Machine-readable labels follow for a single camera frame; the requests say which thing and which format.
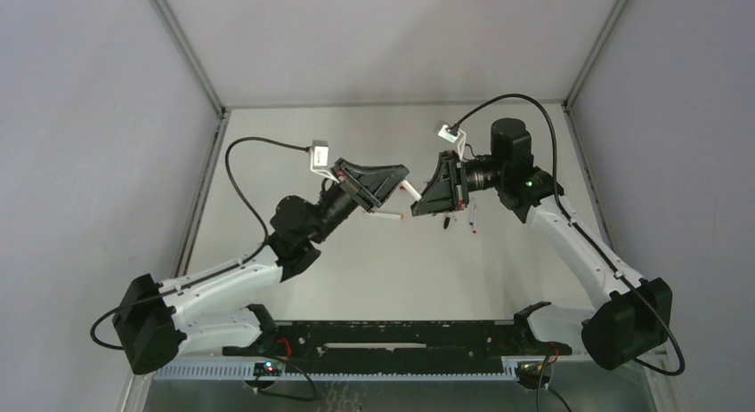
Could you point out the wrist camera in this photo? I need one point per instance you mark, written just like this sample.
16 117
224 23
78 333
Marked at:
319 158
447 132

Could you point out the right controller board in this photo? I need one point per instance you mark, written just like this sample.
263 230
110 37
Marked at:
531 376

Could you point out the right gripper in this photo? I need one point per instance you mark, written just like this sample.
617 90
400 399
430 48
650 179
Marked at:
459 179

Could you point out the white marker orange tip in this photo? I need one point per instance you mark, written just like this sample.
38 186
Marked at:
386 215

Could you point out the white marker green end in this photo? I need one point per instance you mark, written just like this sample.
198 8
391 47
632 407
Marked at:
405 185

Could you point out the left controller board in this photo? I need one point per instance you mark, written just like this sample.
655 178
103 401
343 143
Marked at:
268 368

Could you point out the controller board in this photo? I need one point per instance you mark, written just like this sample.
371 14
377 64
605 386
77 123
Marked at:
268 368
531 376

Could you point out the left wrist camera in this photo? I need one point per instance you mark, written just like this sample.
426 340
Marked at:
319 158

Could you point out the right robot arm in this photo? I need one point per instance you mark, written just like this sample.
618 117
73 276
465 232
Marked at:
630 314

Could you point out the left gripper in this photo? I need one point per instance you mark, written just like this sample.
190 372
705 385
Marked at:
353 185

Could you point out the perforated metal strip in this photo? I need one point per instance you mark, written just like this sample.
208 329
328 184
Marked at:
205 370

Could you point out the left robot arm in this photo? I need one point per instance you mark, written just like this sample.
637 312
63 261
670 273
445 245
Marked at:
158 321

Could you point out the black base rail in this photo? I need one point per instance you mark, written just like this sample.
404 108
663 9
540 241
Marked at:
423 345

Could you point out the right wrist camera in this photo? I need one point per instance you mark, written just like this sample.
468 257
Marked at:
447 132

